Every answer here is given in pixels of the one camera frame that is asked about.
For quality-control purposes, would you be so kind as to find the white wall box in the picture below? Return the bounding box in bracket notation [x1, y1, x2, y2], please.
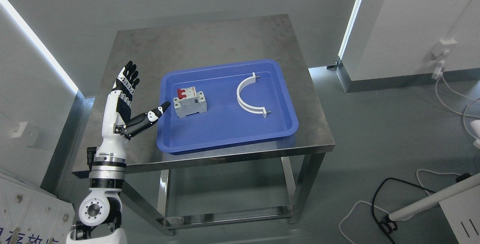
[11, 122, 40, 147]

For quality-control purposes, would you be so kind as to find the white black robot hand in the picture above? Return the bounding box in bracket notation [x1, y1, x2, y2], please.
[97, 61, 170, 159]

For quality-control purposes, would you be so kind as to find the black cable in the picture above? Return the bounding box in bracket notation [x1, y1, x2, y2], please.
[371, 173, 472, 244]

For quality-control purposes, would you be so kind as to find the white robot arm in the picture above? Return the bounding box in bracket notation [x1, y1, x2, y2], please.
[66, 147, 127, 244]

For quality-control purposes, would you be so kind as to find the grey red circuit breaker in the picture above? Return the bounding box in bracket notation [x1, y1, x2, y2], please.
[173, 86, 207, 118]

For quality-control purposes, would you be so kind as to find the white curved pipe clamp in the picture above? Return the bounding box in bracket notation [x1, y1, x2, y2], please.
[235, 72, 271, 119]

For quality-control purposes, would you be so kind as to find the white desk leg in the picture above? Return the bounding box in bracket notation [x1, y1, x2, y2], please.
[384, 173, 480, 223]

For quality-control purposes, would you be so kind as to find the white cable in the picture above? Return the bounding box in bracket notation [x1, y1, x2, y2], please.
[435, 75, 480, 139]

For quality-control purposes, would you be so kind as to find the white sign panel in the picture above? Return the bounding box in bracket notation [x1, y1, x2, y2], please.
[0, 170, 75, 244]

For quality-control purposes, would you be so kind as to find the blue plastic tray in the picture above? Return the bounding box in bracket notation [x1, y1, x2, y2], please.
[156, 59, 299, 155]

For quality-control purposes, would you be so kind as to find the white wall socket with plug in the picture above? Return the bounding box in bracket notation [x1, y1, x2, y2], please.
[431, 38, 457, 80]

